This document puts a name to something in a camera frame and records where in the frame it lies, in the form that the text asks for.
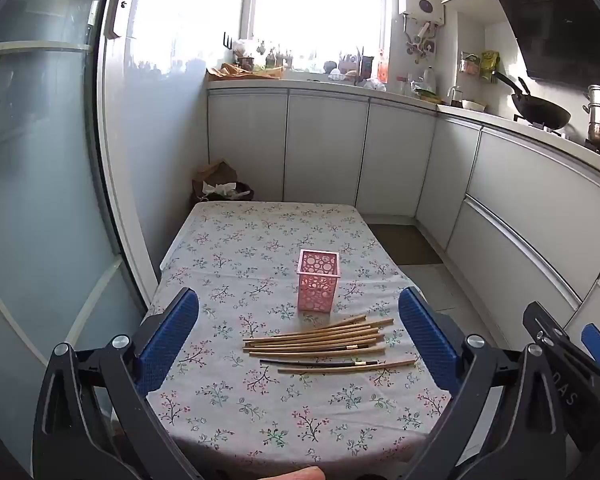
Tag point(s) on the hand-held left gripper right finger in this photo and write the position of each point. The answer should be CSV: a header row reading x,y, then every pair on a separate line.
x,y
425,345

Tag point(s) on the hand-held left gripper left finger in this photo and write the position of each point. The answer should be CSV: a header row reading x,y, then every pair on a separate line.
x,y
167,340

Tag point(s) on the pile of wooden chopsticks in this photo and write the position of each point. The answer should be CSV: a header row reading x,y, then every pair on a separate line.
x,y
310,342

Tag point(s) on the black chopstick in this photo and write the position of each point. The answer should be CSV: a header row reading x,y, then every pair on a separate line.
x,y
305,363

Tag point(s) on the pink perforated utensil holder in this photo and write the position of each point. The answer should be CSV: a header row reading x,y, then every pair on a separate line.
x,y
317,285

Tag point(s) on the person's left hand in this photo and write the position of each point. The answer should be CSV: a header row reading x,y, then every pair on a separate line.
x,y
300,474

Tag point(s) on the brown floor mat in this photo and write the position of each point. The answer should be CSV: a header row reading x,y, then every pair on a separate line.
x,y
405,245

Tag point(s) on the floral tablecloth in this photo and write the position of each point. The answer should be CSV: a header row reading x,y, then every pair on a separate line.
x,y
260,240

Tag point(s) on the dark trash bin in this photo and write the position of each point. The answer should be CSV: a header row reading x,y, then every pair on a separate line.
x,y
242,194

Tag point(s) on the gas stove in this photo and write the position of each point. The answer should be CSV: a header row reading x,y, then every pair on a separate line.
x,y
555,131

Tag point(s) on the white kitchen cabinets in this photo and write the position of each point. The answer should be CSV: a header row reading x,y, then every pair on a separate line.
x,y
325,150

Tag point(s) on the frosted glass sliding door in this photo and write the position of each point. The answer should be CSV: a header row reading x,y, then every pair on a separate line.
x,y
40,160

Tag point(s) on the black wok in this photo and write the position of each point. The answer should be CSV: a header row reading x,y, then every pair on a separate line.
x,y
540,112

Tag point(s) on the green vegetables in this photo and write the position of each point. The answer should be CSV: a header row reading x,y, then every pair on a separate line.
x,y
425,94

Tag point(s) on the metal faucet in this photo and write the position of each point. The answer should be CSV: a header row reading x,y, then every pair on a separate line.
x,y
452,91

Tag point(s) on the clear plastic jug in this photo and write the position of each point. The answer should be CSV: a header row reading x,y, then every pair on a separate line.
x,y
429,82

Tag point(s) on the red liquid bottle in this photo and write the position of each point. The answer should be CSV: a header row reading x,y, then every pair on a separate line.
x,y
382,72

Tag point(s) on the orange brown packaging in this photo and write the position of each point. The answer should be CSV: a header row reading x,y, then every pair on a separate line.
x,y
240,72

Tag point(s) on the dark brown container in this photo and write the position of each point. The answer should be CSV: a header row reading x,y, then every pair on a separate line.
x,y
367,66

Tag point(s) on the yellow green packet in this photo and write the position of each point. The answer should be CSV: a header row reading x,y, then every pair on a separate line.
x,y
490,62

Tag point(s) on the hanging kitchen tools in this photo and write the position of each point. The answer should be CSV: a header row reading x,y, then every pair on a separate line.
x,y
420,42

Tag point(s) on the black range hood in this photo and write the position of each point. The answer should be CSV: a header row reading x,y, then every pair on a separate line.
x,y
555,20

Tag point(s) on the kitchen window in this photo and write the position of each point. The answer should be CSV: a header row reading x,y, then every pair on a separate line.
x,y
320,10

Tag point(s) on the metal wall rack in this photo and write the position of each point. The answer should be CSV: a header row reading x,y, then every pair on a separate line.
x,y
470,65

